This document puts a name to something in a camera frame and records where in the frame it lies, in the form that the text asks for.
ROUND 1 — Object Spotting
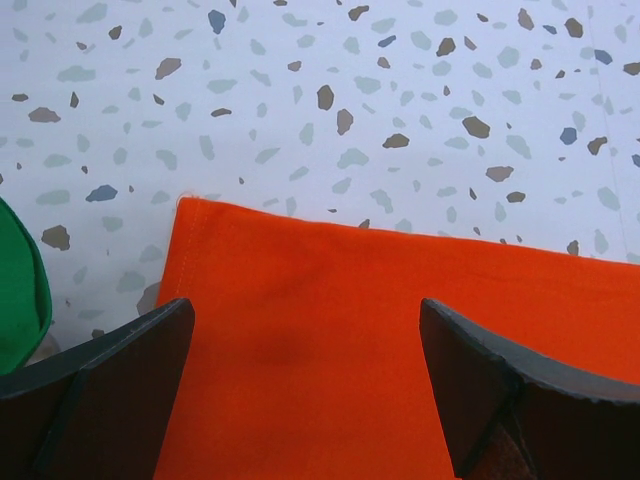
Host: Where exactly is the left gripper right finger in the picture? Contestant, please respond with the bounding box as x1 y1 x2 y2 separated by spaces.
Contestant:
419 299 639 479

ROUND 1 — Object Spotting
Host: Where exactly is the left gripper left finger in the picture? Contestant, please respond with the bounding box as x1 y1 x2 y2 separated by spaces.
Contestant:
1 298 195 479

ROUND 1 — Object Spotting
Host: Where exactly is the orange t shirt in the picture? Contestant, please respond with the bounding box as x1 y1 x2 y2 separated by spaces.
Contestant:
155 198 639 479

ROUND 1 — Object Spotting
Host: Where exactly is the green t shirt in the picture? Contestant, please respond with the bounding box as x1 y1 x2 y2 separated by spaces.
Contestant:
1 202 52 375

